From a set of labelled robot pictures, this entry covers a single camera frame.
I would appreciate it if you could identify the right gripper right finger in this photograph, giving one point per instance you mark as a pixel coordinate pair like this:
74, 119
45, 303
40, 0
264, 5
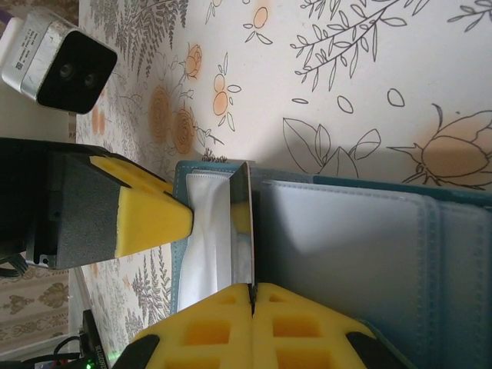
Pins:
334, 326

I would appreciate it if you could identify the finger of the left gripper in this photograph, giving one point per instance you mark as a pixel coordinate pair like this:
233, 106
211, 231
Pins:
146, 223

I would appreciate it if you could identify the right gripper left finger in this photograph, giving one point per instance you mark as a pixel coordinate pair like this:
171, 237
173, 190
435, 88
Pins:
173, 326

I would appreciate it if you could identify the teal leather card holder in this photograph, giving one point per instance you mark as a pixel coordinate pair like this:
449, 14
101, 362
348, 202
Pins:
346, 238

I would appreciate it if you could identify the dark grey credit card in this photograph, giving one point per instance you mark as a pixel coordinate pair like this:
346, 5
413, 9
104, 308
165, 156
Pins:
242, 230

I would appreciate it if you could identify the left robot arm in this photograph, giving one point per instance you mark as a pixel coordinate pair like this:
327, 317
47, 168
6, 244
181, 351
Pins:
90, 334

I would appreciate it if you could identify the floral patterned table cover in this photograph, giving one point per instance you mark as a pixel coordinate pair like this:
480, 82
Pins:
346, 77

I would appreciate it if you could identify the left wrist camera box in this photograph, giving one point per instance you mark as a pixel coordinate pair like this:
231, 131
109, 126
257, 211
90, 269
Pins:
77, 73

